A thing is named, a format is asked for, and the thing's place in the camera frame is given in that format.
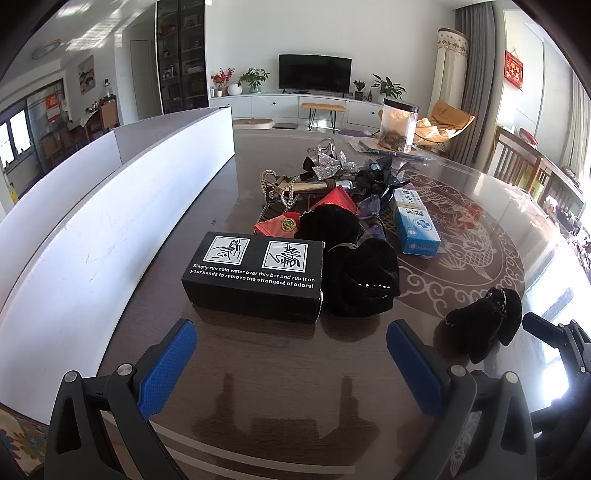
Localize green plant white pot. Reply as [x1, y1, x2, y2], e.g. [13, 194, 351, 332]
[237, 67, 271, 96]

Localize small black velvet chain clip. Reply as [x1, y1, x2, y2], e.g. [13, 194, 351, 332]
[445, 287, 523, 363]

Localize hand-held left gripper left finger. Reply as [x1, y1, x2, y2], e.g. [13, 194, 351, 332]
[43, 318, 198, 480]

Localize red packet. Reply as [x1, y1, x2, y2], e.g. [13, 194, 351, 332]
[314, 187, 359, 216]

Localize brown dining chair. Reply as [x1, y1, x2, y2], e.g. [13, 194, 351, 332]
[99, 99, 121, 131]

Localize rhinestone hair comb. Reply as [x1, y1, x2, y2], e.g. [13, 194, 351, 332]
[253, 200, 278, 232]

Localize dark glass display cabinet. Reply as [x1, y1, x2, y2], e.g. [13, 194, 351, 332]
[156, 0, 208, 116]

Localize flat wooden board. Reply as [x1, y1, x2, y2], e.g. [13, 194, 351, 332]
[358, 136, 438, 164]

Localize silver rhinestone bow clip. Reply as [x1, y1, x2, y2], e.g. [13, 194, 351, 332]
[308, 138, 359, 179]

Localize black velvet beaded hair clip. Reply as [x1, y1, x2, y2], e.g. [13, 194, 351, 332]
[323, 237, 402, 319]

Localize leafy potted plant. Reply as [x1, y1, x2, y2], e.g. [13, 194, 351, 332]
[371, 74, 406, 100]

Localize floral patterned cloth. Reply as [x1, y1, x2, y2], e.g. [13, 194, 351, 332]
[0, 401, 52, 464]

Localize orange lounge chair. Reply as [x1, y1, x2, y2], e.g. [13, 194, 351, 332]
[416, 100, 476, 149]

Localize clear plastic jar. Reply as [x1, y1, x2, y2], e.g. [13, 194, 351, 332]
[379, 98, 420, 153]

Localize brown patterned glass desktop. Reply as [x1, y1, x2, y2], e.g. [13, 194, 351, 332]
[95, 127, 591, 480]

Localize wooden stool metal legs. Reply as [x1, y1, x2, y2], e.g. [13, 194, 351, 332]
[301, 102, 347, 133]

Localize white patterned curtain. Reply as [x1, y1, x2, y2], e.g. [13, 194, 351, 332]
[431, 28, 470, 121]

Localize red envelope gold emblem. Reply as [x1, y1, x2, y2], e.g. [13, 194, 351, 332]
[254, 210, 303, 239]

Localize beige oval cushion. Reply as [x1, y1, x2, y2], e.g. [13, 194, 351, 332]
[233, 116, 276, 131]

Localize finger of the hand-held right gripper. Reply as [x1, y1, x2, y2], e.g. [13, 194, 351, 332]
[531, 402, 591, 459]
[523, 312, 591, 403]

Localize black television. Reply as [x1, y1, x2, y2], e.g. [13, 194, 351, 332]
[278, 54, 352, 94]

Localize wooden chair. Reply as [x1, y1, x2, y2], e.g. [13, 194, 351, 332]
[492, 124, 591, 223]

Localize red wall hanging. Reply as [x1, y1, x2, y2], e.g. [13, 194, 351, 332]
[503, 50, 525, 90]

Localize rhinestone loop hair clip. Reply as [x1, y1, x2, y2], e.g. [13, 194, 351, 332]
[260, 169, 297, 209]

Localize framed wall painting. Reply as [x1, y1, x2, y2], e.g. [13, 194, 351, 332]
[77, 55, 96, 96]

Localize clear frame eyeglasses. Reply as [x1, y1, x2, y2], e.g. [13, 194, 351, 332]
[358, 191, 394, 241]

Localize black printed box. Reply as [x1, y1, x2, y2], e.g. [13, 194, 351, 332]
[181, 232, 325, 325]

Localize dark mesh bow hair clip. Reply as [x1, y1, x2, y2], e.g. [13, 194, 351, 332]
[355, 156, 413, 200]

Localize red flower arrangement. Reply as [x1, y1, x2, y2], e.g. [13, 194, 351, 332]
[211, 68, 236, 97]

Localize blue white ointment box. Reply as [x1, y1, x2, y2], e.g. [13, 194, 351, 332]
[390, 186, 443, 258]

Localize white television cabinet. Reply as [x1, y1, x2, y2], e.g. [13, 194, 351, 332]
[209, 92, 385, 128]

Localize grey curtain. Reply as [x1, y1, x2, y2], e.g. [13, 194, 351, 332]
[454, 0, 509, 168]

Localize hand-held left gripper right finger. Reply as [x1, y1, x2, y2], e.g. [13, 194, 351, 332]
[386, 318, 542, 480]

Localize round ceiling lamp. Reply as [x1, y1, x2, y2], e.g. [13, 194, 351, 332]
[32, 40, 62, 59]

